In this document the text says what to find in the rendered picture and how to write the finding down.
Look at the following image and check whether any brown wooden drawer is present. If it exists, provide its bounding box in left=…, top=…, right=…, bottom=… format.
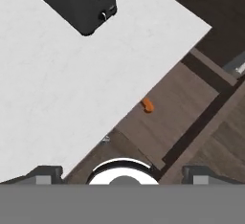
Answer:
left=113, top=47, right=245, bottom=186

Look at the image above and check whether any white round thing black rim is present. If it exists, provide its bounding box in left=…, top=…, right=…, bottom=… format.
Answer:
left=85, top=157, right=161, bottom=186

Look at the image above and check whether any orange-handled knife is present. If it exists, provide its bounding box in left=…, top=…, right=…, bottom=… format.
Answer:
left=141, top=98, right=155, bottom=114

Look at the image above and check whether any black boxy countertop appliance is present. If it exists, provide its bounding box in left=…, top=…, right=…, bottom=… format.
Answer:
left=30, top=0, right=118, bottom=37

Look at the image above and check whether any small grey metal piece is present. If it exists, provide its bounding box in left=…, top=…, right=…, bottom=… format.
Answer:
left=100, top=134, right=112, bottom=145

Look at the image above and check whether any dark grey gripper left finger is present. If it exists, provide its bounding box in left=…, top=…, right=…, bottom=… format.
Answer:
left=0, top=165, right=65, bottom=186

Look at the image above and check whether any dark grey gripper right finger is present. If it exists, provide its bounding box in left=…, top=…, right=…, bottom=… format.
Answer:
left=181, top=165, right=245, bottom=186

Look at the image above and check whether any silver metal handle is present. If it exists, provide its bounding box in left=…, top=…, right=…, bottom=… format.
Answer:
left=222, top=52, right=245, bottom=79

